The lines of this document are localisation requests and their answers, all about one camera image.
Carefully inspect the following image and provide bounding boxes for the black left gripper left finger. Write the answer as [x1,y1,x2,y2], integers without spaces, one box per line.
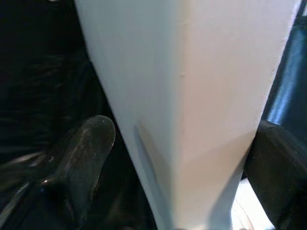
[0,115,116,230]

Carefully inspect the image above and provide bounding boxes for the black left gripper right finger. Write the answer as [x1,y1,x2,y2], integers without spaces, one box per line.
[243,119,307,230]

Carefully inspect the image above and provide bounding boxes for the white plastic table leg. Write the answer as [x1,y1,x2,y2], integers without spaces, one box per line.
[74,0,298,230]

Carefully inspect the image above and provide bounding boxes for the black plastic table cloth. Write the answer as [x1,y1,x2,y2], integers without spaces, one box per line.
[0,0,307,230]

